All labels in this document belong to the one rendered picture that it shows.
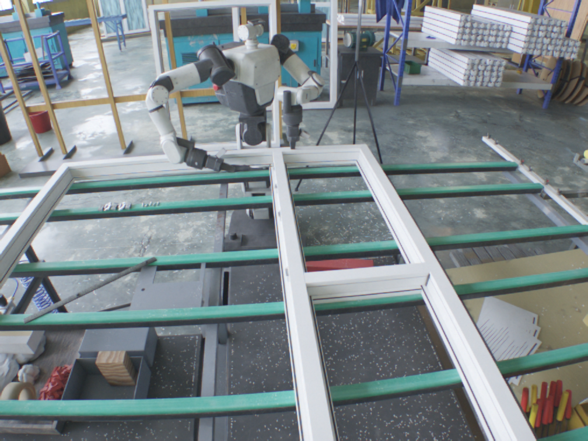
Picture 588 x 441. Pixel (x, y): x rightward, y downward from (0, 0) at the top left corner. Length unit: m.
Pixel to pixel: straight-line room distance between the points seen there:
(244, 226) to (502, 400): 1.98
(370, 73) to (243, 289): 4.16
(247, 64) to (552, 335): 1.64
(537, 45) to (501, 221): 3.04
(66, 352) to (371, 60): 4.70
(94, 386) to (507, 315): 1.49
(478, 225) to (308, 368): 2.47
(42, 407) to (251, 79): 1.42
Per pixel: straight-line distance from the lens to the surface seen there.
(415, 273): 1.13
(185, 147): 1.66
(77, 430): 1.35
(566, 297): 1.78
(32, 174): 4.42
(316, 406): 0.84
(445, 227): 3.03
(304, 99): 1.66
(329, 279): 1.07
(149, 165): 1.83
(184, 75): 1.62
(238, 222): 2.58
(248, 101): 1.79
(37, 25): 9.64
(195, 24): 5.15
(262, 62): 1.76
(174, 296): 1.18
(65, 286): 2.76
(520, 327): 1.54
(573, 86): 7.23
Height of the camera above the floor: 1.69
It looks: 36 degrees down
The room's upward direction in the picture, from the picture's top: straight up
